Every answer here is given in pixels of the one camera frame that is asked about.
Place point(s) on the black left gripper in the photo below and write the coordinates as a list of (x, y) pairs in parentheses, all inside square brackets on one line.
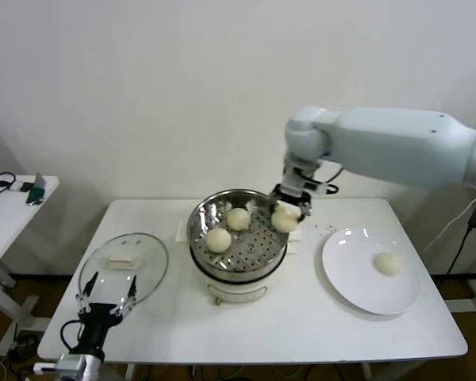
[(97, 321)]

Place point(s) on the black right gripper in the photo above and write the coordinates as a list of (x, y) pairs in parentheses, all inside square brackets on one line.
[(291, 193)]

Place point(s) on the white steamed baozi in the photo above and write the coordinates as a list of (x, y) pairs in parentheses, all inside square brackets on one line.
[(217, 241), (283, 221), (388, 264), (238, 219)]

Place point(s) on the round glass pot lid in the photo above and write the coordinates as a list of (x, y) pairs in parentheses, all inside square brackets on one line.
[(150, 262)]

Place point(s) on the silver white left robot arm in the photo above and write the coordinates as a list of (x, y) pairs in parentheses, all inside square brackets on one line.
[(94, 371)]

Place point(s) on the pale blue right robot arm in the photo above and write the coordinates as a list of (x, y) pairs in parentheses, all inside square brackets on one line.
[(381, 143)]

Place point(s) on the perforated steel steamer basket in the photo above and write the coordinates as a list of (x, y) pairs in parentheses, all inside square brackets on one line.
[(254, 250)]

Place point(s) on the dark crumbs scatter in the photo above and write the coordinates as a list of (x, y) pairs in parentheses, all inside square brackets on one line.
[(329, 227)]

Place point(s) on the white table leg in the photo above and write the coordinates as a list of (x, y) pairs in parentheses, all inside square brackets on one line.
[(365, 373), (130, 373)]

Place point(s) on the large white plate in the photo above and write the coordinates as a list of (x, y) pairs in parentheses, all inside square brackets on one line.
[(349, 278)]

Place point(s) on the white electric cooking pot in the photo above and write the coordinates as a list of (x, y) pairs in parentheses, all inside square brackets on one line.
[(238, 291)]

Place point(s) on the floor power strip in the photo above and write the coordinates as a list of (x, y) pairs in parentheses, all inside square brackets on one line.
[(24, 346)]

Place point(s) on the green tool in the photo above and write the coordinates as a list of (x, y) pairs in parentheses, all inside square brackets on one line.
[(35, 195)]

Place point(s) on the white side table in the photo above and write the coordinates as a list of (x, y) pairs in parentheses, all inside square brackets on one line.
[(8, 222)]

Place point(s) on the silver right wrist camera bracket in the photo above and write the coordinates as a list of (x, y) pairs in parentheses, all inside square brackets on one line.
[(315, 187)]

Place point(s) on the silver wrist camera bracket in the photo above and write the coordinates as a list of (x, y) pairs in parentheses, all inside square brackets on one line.
[(315, 187), (71, 363)]

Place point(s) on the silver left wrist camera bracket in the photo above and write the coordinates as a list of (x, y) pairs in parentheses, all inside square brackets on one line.
[(71, 363)]

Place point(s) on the white desk base frame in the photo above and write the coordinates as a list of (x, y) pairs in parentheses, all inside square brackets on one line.
[(466, 306)]

